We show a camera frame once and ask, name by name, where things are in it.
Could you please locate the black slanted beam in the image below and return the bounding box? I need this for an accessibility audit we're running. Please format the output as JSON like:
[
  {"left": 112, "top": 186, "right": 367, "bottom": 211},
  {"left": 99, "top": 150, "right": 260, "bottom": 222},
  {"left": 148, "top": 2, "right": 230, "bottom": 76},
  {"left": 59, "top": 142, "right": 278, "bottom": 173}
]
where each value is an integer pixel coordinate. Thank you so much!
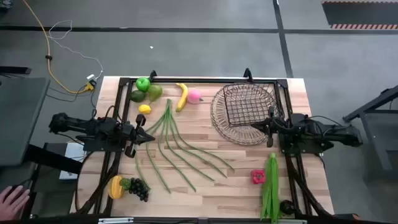
[{"left": 24, "top": 144, "right": 84, "bottom": 175}]

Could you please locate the grey desk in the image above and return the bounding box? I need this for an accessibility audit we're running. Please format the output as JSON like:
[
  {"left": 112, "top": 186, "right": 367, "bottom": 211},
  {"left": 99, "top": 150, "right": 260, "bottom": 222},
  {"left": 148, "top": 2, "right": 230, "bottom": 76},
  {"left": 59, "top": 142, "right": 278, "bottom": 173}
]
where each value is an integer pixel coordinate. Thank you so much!
[{"left": 0, "top": 77, "right": 50, "bottom": 167}]

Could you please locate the black desk frame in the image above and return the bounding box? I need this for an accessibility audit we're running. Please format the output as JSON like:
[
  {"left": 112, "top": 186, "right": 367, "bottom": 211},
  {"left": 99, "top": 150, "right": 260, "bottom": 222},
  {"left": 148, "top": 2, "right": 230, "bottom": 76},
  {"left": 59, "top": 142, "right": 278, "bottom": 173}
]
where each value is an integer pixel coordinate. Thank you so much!
[{"left": 343, "top": 84, "right": 398, "bottom": 182}]

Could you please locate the light green pear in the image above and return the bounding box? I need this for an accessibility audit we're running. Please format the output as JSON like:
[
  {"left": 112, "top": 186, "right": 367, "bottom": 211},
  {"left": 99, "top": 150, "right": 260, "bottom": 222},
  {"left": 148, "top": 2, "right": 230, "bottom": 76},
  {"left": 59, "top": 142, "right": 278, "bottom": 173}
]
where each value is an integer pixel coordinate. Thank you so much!
[{"left": 147, "top": 84, "right": 164, "bottom": 103}]

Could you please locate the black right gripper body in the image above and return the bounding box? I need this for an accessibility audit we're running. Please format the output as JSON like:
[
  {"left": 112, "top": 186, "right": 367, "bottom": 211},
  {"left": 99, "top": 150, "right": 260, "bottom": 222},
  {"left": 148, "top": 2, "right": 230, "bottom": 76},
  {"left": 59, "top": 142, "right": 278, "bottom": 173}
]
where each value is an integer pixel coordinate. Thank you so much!
[{"left": 266, "top": 106, "right": 292, "bottom": 148}]

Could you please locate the white box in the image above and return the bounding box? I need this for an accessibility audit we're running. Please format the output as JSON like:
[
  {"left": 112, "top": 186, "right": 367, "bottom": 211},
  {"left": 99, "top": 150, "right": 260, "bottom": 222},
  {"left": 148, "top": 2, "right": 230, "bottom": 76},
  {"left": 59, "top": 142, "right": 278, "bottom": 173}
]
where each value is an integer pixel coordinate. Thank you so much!
[{"left": 58, "top": 141, "right": 87, "bottom": 181}]

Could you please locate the yellow cable plug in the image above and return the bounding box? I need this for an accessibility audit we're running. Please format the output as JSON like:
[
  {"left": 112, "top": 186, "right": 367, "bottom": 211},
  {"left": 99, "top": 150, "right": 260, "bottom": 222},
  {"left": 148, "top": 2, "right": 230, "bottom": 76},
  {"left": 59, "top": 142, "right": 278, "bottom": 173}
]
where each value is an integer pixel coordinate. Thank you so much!
[{"left": 83, "top": 80, "right": 97, "bottom": 93}]

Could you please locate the pink peach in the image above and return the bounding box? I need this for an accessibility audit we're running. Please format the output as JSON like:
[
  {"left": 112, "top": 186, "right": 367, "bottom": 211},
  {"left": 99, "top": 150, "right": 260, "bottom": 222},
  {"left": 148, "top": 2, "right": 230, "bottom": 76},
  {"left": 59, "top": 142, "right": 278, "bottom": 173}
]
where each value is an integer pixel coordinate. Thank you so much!
[{"left": 187, "top": 90, "right": 204, "bottom": 105}]

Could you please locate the black wire basket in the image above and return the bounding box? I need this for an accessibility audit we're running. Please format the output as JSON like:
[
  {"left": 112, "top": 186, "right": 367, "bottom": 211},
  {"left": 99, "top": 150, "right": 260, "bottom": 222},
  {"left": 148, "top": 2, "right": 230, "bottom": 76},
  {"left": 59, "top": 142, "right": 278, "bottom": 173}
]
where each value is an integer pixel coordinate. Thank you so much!
[{"left": 223, "top": 82, "right": 282, "bottom": 127}]

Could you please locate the bright green apple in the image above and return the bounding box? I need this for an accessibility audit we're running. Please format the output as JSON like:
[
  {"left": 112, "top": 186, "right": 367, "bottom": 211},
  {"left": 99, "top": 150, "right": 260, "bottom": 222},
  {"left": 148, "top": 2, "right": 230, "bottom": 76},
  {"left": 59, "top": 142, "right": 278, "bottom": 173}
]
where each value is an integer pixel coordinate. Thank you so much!
[{"left": 135, "top": 77, "right": 152, "bottom": 93}]

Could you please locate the green leafy vegetable bunch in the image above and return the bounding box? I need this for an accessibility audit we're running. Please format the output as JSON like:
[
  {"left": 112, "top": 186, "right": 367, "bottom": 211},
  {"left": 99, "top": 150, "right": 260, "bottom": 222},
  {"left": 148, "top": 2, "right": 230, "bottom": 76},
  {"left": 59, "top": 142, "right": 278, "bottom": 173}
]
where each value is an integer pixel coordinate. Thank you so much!
[{"left": 260, "top": 152, "right": 280, "bottom": 224}]

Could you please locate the black floor bar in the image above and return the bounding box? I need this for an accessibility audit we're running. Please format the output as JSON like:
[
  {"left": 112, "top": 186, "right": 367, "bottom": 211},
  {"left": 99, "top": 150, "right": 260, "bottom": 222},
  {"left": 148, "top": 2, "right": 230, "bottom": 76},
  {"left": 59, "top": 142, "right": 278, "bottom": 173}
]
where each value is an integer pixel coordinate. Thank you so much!
[{"left": 0, "top": 65, "right": 32, "bottom": 75}]

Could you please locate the hazard striped floor mat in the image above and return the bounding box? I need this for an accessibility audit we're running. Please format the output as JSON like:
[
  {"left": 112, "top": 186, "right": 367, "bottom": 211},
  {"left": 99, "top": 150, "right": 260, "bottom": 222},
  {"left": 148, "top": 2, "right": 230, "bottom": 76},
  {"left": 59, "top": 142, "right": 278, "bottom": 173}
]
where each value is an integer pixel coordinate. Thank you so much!
[{"left": 321, "top": 0, "right": 398, "bottom": 30}]

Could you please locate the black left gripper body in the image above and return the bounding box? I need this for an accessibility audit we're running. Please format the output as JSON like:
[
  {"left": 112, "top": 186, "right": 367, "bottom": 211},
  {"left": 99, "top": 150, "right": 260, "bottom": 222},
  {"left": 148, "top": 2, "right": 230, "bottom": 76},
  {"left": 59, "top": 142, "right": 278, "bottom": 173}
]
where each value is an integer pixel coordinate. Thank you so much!
[{"left": 117, "top": 113, "right": 147, "bottom": 159}]

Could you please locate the yellow banana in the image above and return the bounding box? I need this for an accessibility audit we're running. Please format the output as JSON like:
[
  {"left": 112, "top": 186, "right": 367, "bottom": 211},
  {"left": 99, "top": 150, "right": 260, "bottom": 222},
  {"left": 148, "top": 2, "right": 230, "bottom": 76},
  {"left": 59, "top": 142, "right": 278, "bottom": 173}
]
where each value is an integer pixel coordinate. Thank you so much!
[{"left": 175, "top": 82, "right": 189, "bottom": 113}]

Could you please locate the yellow power cable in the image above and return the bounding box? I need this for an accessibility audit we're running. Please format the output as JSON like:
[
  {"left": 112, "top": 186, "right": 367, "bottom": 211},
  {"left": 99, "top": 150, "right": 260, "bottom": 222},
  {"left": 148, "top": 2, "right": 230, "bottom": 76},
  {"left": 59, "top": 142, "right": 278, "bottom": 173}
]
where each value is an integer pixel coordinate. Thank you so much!
[{"left": 22, "top": 0, "right": 94, "bottom": 95}]

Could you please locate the black grape bunch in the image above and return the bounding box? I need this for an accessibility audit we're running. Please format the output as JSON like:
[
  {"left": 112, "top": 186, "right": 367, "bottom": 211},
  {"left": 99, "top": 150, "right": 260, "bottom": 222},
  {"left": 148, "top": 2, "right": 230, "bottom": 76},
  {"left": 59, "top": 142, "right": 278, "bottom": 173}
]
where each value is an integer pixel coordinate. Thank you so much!
[{"left": 127, "top": 177, "right": 150, "bottom": 202}]

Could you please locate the person's hand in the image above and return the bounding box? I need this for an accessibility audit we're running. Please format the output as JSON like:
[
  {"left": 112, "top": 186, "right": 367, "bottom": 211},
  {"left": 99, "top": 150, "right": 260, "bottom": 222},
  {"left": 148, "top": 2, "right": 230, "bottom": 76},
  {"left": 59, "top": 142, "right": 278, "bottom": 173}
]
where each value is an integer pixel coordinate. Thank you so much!
[{"left": 0, "top": 185, "right": 31, "bottom": 221}]

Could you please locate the dark green avocado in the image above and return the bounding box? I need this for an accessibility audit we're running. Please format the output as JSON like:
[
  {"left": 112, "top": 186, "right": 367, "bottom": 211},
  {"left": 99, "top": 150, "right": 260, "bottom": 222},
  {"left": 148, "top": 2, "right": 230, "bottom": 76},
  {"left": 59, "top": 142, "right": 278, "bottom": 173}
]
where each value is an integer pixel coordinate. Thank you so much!
[{"left": 129, "top": 90, "right": 147, "bottom": 103}]

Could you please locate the red bell pepper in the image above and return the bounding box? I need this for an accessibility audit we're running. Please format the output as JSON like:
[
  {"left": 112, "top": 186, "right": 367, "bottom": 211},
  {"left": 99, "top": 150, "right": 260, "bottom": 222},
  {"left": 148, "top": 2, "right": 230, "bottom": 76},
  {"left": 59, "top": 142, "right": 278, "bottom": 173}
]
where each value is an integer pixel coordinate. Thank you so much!
[{"left": 251, "top": 169, "right": 267, "bottom": 185}]

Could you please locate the long green bean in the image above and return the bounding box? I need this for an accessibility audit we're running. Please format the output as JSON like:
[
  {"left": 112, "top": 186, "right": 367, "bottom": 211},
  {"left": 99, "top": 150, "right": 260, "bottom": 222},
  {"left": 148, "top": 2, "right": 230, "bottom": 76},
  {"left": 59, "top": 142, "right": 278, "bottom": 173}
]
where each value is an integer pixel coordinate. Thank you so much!
[
  {"left": 146, "top": 98, "right": 172, "bottom": 194},
  {"left": 157, "top": 98, "right": 197, "bottom": 193},
  {"left": 134, "top": 98, "right": 171, "bottom": 190},
  {"left": 167, "top": 98, "right": 228, "bottom": 179},
  {"left": 164, "top": 98, "right": 216, "bottom": 182},
  {"left": 167, "top": 98, "right": 235, "bottom": 172}
]

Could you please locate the thin white cable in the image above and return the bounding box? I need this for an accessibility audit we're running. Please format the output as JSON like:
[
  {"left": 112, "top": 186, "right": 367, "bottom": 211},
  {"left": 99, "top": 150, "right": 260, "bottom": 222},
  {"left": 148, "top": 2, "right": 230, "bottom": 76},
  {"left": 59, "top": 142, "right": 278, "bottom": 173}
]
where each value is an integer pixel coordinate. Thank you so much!
[{"left": 48, "top": 19, "right": 104, "bottom": 80}]

